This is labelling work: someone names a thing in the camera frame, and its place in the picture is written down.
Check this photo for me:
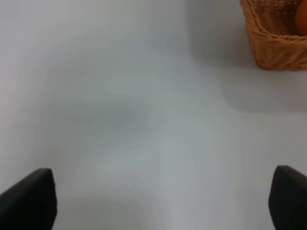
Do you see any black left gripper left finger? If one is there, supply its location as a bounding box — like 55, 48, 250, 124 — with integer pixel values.
0, 168, 58, 230

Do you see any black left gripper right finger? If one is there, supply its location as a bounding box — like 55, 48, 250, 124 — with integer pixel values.
268, 165, 307, 230

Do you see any orange with stem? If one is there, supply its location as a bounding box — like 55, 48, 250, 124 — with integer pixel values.
295, 0, 307, 36

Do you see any orange wicker basket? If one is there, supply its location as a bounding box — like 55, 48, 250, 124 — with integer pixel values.
240, 0, 307, 70

